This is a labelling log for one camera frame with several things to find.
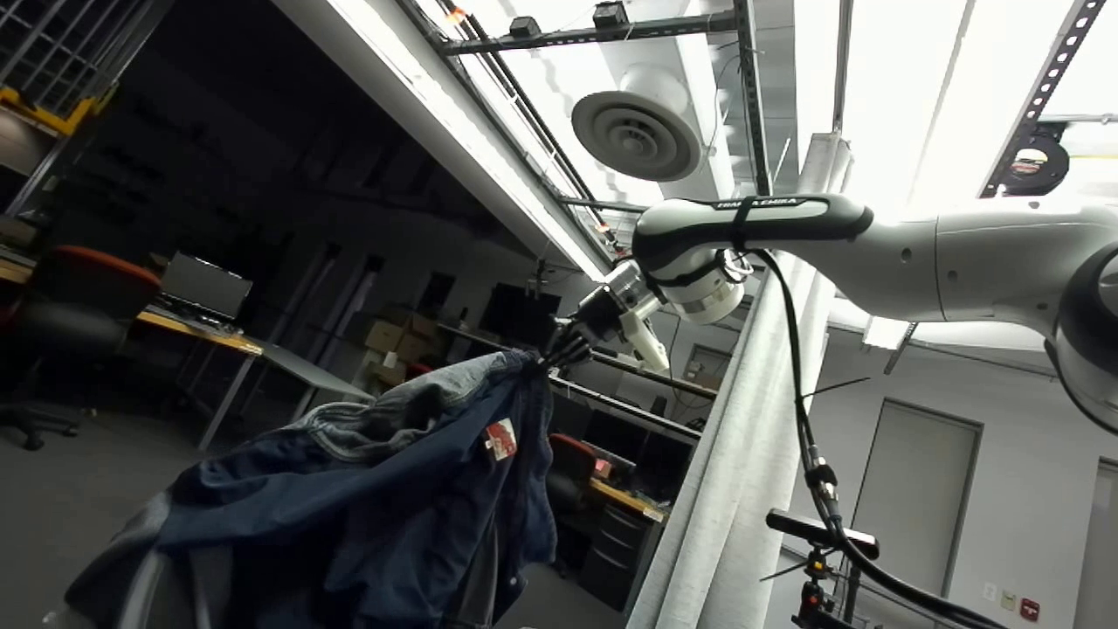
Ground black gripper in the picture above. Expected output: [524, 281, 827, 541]
[537, 282, 631, 377]

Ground blue denim jeans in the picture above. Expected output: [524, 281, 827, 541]
[61, 347, 562, 629]

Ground red black office chair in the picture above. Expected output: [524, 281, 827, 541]
[547, 431, 607, 573]
[0, 241, 166, 454]

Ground black computer monitor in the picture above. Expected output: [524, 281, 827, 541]
[477, 281, 567, 352]

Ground cardboard box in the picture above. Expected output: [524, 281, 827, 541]
[358, 319, 438, 364]

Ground round ceiling air vent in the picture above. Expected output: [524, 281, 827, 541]
[570, 87, 707, 186]

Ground long ceiling light fixture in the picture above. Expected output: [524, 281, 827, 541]
[273, 0, 616, 286]

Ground black ceiling mounting bar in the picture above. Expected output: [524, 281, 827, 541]
[434, 0, 746, 64]

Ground grey box on desk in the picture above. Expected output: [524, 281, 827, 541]
[152, 250, 258, 327]

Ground yellow edged wooden desk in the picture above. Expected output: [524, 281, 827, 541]
[124, 304, 269, 459]

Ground grey door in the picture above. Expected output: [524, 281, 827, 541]
[849, 396, 987, 629]

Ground round black ceiling device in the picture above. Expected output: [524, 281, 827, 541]
[994, 120, 1071, 200]

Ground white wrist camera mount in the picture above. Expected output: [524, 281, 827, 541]
[619, 304, 673, 377]

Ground dark desk shelf frame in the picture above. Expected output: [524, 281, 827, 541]
[547, 352, 718, 452]

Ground grey partition wall panel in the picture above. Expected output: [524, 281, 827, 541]
[622, 249, 842, 629]

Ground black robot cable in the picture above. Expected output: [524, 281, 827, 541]
[730, 191, 1011, 629]

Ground black stereo camera bar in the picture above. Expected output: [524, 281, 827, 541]
[761, 508, 884, 562]

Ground camera stand with red clamp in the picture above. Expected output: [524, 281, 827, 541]
[792, 546, 844, 629]

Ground black perforated ceiling rail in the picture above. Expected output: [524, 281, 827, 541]
[979, 0, 1112, 200]

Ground metal wire storage rack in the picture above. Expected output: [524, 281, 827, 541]
[0, 0, 159, 142]

